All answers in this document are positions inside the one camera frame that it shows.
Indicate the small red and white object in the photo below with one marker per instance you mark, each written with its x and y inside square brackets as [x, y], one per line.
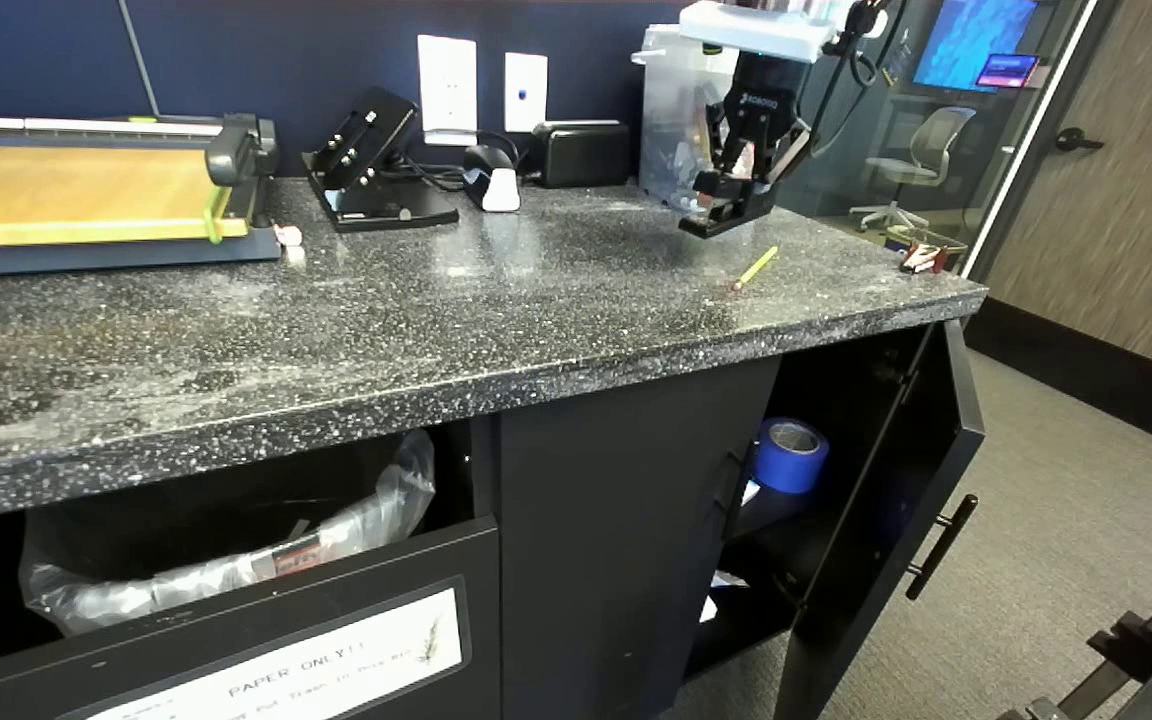
[923, 259]

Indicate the black and white tape dispenser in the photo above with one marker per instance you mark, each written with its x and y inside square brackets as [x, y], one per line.
[498, 183]

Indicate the clear plastic trash bag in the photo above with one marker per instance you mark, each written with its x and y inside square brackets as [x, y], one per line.
[239, 555]

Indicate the grey office chair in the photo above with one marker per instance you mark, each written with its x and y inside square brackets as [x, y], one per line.
[925, 158]

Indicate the blue tape roll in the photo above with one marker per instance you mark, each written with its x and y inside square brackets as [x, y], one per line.
[788, 458]

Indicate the small white wall outlet plate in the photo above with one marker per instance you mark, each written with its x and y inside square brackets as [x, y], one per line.
[524, 91]

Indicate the yellow pencil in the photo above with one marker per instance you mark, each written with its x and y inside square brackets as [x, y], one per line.
[754, 268]

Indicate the black cabinet door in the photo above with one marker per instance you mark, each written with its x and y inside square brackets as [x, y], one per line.
[894, 532]

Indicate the black stapler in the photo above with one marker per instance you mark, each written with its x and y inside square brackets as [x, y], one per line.
[721, 204]

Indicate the black metal stand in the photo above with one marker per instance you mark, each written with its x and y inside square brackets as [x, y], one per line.
[1137, 647]

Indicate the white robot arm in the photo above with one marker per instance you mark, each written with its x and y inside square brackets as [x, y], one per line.
[771, 26]

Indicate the black pull-out bin drawer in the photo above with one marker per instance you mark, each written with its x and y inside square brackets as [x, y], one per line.
[338, 620]

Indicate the black rectangular desk box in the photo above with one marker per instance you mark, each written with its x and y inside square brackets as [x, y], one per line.
[580, 152]

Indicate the small white cap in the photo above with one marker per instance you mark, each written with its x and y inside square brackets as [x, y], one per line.
[290, 247]

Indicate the clear plastic storage container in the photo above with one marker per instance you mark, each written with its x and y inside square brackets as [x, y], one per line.
[665, 123]

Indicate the white drawer label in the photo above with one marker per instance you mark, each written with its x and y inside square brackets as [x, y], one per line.
[323, 666]

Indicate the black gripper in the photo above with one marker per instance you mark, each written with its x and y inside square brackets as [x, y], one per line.
[766, 109]

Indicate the tall white wall plate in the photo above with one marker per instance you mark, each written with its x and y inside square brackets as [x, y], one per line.
[449, 91]

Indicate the paper trimmer with yellow board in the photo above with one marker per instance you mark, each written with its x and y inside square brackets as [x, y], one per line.
[82, 195]

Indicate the computer monitor with blue screen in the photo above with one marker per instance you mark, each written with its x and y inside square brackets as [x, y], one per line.
[979, 43]

